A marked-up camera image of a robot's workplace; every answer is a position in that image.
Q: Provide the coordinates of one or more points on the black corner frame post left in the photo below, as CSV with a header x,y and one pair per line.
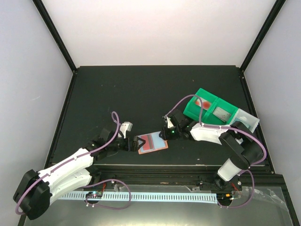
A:
x,y
55,34

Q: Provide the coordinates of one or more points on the right controller circuit board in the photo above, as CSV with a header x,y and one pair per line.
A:
x,y
227,197

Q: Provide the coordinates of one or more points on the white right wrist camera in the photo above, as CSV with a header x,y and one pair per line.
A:
x,y
168,122

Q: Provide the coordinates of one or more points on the green middle bin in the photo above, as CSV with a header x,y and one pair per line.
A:
x,y
209,118

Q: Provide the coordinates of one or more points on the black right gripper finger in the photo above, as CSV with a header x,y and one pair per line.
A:
x,y
164,131
163,136

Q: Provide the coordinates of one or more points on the pink leather card holder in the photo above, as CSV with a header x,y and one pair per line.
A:
x,y
159,144

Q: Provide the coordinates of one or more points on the white slotted cable duct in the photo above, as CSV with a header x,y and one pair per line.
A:
x,y
144,197

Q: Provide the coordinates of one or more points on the black corner frame post right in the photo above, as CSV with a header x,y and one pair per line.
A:
x,y
262,33

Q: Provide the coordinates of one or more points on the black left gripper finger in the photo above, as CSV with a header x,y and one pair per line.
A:
x,y
140,146
139,140

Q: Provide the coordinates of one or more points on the red white april card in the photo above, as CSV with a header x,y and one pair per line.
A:
x,y
201,102

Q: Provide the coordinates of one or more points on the clear white bin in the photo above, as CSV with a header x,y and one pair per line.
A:
x,y
247,119

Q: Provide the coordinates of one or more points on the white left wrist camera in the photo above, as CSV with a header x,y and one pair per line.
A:
x,y
124,128

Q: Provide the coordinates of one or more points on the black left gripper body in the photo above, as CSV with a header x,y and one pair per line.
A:
x,y
127,147

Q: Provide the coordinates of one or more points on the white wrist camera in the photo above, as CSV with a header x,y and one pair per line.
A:
x,y
124,128
168,122

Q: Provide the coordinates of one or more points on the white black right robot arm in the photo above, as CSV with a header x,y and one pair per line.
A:
x,y
242,148

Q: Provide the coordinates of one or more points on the black corner frame post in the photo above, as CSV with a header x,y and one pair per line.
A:
x,y
262,33
55,34

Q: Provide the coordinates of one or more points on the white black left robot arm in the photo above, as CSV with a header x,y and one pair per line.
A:
x,y
39,189

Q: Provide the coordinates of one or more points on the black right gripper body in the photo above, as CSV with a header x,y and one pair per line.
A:
x,y
175,134

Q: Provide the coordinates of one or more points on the left controller circuit board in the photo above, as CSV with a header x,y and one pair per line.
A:
x,y
94,195

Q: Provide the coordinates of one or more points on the green bin with red card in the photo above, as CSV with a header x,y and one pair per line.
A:
x,y
193,107

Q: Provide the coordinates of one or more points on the controller circuit board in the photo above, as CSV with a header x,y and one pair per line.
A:
x,y
94,195
227,197

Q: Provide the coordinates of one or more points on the white VIP card in bin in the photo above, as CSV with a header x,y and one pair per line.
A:
x,y
222,114

